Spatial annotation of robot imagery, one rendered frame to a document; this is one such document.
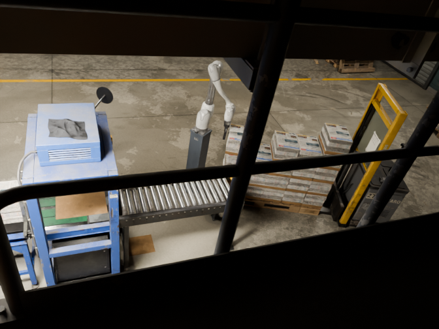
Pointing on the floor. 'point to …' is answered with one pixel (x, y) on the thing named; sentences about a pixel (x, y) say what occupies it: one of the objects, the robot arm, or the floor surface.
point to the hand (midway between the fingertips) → (224, 137)
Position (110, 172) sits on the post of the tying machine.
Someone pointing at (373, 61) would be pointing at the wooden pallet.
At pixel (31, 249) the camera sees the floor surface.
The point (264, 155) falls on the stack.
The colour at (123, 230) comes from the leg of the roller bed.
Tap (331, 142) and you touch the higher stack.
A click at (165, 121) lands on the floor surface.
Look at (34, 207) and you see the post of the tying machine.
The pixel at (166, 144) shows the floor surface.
